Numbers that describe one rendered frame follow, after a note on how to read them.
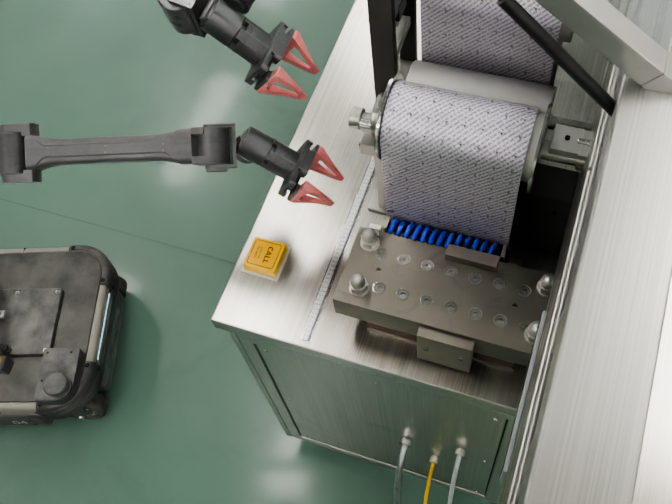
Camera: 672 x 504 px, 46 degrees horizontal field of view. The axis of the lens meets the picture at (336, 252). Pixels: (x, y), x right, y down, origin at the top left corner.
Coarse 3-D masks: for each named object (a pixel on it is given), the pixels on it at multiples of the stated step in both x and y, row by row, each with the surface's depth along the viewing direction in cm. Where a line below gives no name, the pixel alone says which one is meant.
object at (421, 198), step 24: (384, 168) 136; (384, 192) 143; (408, 192) 140; (432, 192) 138; (456, 192) 135; (480, 192) 133; (504, 192) 130; (408, 216) 148; (432, 216) 145; (456, 216) 142; (480, 216) 139; (504, 216) 137; (504, 240) 143
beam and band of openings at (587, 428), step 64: (640, 128) 79; (640, 192) 75; (576, 256) 81; (640, 256) 72; (576, 320) 70; (640, 320) 69; (576, 384) 67; (640, 384) 66; (576, 448) 64; (640, 448) 64
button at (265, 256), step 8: (256, 240) 163; (264, 240) 162; (256, 248) 162; (264, 248) 162; (272, 248) 161; (280, 248) 161; (248, 256) 161; (256, 256) 161; (264, 256) 161; (272, 256) 160; (280, 256) 160; (248, 264) 160; (256, 264) 160; (264, 264) 160; (272, 264) 160; (280, 264) 161; (264, 272) 160; (272, 272) 159
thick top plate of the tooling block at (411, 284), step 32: (352, 256) 146; (384, 256) 146; (416, 256) 145; (384, 288) 144; (416, 288) 142; (448, 288) 141; (480, 288) 141; (512, 288) 140; (384, 320) 143; (416, 320) 139; (448, 320) 138; (480, 320) 138; (512, 320) 137; (480, 352) 141; (512, 352) 136
